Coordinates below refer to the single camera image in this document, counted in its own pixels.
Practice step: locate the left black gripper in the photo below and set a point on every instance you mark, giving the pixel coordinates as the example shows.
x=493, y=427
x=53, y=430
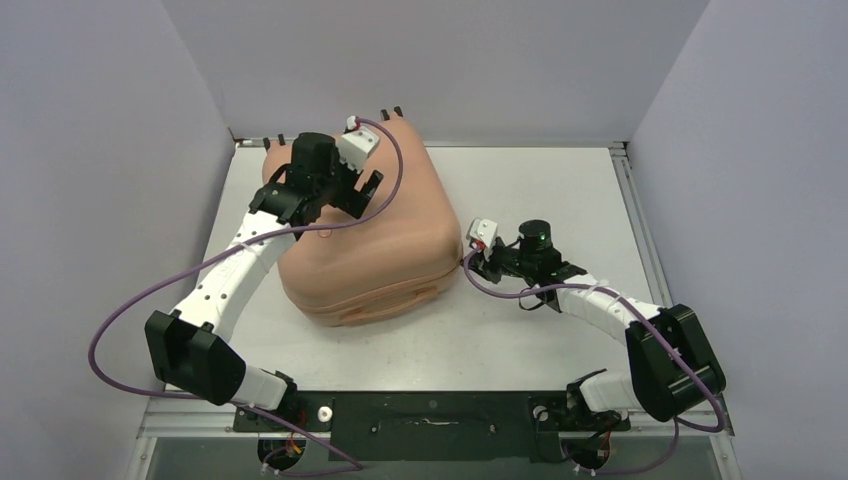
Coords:
x=351, y=201

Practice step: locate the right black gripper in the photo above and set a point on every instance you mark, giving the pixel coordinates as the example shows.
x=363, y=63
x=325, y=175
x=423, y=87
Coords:
x=488, y=268

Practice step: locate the pink hard-shell suitcase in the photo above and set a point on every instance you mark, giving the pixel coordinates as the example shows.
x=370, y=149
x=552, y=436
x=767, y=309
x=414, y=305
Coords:
x=346, y=275

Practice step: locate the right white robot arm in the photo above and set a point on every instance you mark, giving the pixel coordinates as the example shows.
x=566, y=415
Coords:
x=672, y=367

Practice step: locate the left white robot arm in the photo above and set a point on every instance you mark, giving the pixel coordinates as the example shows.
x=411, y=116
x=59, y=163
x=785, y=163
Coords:
x=189, y=346

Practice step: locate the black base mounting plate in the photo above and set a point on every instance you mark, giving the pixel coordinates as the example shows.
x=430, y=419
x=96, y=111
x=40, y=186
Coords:
x=450, y=426

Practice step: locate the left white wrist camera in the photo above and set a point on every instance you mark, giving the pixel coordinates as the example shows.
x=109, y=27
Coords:
x=356, y=147

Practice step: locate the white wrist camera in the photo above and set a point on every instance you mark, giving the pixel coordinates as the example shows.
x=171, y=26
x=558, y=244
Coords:
x=481, y=235
x=356, y=147

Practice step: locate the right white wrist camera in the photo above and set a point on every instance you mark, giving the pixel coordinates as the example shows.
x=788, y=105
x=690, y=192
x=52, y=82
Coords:
x=481, y=235

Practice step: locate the aluminium frame rail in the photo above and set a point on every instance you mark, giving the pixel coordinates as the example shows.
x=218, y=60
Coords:
x=194, y=440

